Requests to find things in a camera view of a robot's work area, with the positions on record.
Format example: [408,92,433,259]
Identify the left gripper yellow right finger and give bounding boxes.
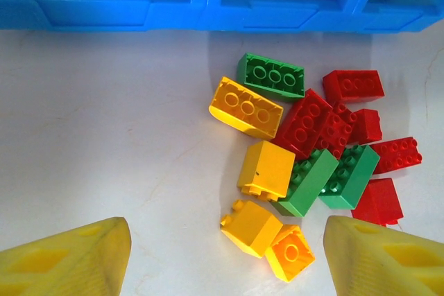
[323,215,444,296]

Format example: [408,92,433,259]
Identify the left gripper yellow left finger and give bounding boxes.
[0,216,132,296]

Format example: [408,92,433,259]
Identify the green lego brick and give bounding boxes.
[271,148,341,218]
[318,143,382,211]
[236,52,306,103]

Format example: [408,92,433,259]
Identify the small yellow lego brick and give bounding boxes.
[264,224,317,284]

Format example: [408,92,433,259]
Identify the yellow square lego brick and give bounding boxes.
[236,139,297,203]
[219,199,284,260]

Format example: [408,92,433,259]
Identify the small red lego brick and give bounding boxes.
[348,108,384,146]

